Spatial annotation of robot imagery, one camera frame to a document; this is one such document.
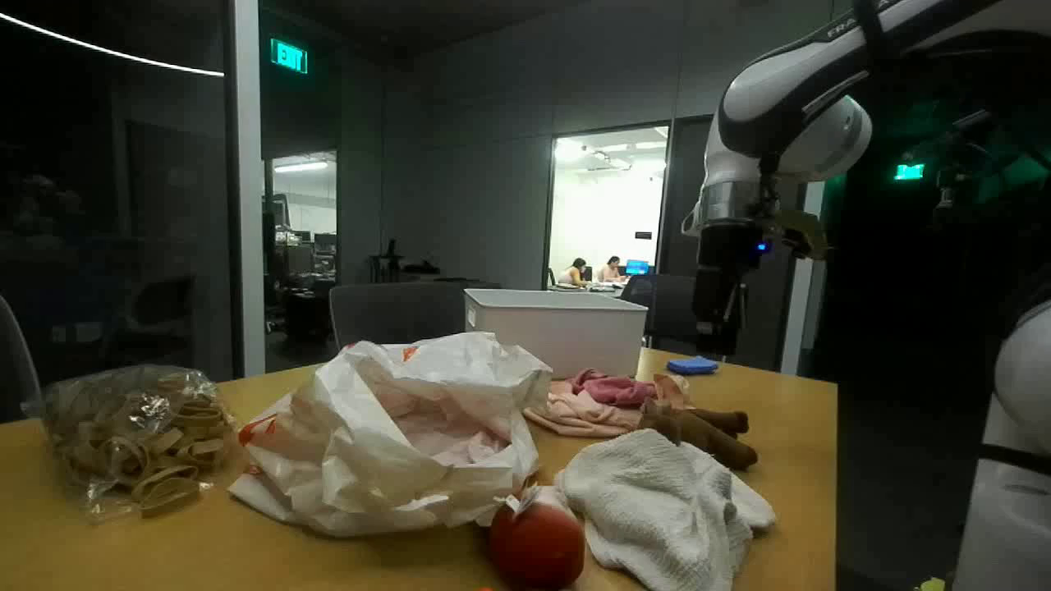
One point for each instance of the grey office chair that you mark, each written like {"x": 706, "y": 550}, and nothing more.
{"x": 396, "y": 312}
{"x": 671, "y": 312}
{"x": 14, "y": 364}

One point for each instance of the clear bag of rubber bands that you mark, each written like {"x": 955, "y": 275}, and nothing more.
{"x": 137, "y": 438}

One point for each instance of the seated person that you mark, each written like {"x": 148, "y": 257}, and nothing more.
{"x": 613, "y": 269}
{"x": 580, "y": 275}

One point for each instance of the blue sponge cloth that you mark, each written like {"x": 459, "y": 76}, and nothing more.
{"x": 695, "y": 366}

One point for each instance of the magenta pink cloth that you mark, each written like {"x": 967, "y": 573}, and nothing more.
{"x": 613, "y": 387}

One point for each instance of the white towel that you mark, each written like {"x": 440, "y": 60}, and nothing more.
{"x": 659, "y": 511}

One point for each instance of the green exit sign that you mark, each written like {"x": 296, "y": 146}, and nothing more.
{"x": 289, "y": 57}
{"x": 907, "y": 172}

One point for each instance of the brown plush toy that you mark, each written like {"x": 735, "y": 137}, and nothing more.
{"x": 700, "y": 427}

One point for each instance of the red apple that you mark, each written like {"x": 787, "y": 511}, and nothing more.
{"x": 538, "y": 546}

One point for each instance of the blue computer monitor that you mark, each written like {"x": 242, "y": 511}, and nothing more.
{"x": 637, "y": 268}

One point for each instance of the white window frame post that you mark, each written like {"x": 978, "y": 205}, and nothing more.
{"x": 250, "y": 185}

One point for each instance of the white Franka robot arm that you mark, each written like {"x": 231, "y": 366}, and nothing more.
{"x": 789, "y": 88}

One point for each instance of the pink meat package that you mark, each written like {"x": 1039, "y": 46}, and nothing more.
{"x": 575, "y": 416}

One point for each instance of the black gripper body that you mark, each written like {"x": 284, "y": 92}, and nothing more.
{"x": 729, "y": 251}

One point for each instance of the white plastic shopping bag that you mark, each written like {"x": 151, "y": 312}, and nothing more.
{"x": 361, "y": 438}

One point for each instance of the white plastic storage bin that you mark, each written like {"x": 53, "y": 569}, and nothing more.
{"x": 559, "y": 331}

